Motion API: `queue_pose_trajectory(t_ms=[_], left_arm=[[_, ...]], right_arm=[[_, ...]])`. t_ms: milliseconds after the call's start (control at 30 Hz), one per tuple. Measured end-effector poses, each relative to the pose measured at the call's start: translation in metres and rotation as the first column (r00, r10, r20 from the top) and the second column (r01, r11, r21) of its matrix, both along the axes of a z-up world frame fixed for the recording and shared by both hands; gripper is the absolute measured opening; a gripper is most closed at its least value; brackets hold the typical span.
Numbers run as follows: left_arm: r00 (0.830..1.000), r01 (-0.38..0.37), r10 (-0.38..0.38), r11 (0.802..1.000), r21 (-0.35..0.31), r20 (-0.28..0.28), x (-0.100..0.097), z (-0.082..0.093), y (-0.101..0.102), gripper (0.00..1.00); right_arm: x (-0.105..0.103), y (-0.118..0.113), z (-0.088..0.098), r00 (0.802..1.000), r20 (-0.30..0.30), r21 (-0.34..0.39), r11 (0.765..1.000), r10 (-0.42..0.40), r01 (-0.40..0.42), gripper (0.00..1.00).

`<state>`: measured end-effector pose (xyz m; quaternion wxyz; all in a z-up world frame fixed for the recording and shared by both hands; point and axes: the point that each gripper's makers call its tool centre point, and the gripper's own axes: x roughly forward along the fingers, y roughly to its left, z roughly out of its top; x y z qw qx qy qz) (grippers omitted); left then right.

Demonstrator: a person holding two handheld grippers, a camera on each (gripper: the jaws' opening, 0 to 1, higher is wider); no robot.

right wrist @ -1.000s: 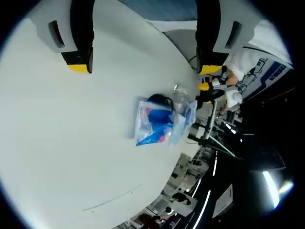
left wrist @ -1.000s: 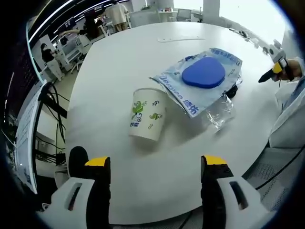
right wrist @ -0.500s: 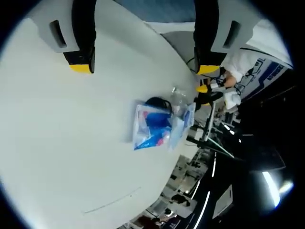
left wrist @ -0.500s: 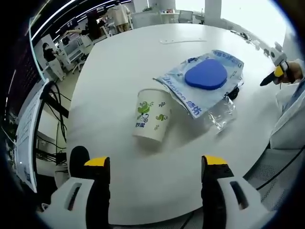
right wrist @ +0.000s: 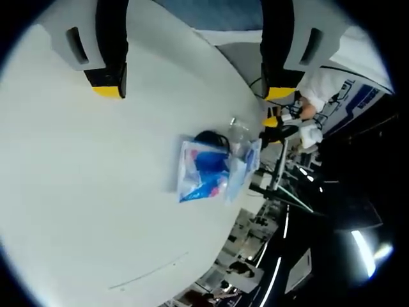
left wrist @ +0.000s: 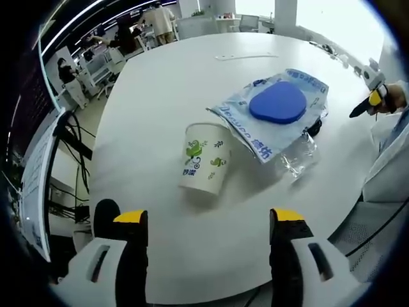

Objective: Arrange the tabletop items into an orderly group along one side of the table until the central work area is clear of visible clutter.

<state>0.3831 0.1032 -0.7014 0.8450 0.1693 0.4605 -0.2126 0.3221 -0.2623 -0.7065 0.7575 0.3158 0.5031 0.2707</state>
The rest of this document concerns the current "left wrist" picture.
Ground white blue printed plastic bag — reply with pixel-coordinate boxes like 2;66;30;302
206;67;330;164

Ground white round table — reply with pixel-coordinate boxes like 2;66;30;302
89;31;384;297

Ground small items on table edge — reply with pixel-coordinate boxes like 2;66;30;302
308;40;352;68

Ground white office chair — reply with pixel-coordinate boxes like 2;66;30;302
238;14;260;33

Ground bundle of black cables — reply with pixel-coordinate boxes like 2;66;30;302
47;111;96;224

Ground blue rounded plastic case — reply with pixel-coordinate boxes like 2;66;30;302
249;81;308;124

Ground clear plastic wrapper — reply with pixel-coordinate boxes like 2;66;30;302
277;131;321;184

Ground black cable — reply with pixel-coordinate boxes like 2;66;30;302
344;220;409;257

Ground person's right hand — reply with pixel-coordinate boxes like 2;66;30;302
378;81;409;114

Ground grey mesh chair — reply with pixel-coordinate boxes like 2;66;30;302
327;197;409;284

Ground white display board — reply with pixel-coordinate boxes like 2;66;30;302
20;107;68;262

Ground white shelf cart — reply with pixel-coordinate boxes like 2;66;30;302
79;47;126;98

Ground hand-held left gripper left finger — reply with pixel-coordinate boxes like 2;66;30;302
50;209;149;307

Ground white cable cover strip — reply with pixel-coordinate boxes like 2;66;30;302
214;52;279;62

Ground white paper cup green print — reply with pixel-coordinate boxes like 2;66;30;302
178;123;231;196

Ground black round stool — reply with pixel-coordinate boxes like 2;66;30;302
94;198;121;239

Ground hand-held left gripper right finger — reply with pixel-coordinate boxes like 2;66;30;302
270;207;372;307

